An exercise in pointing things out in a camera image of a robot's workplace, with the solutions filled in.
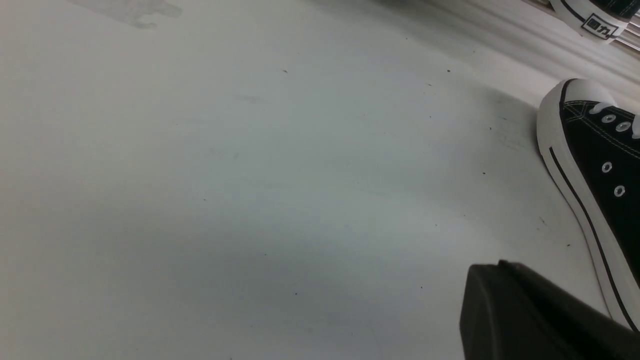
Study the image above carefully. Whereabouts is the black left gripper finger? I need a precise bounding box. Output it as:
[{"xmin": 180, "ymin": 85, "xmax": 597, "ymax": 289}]
[{"xmin": 459, "ymin": 260, "xmax": 640, "ymax": 360}]

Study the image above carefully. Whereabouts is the black canvas sneaker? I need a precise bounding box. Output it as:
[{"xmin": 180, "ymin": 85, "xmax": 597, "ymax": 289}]
[
  {"xmin": 535, "ymin": 79, "xmax": 640, "ymax": 332},
  {"xmin": 550, "ymin": 0, "xmax": 640, "ymax": 44}
]

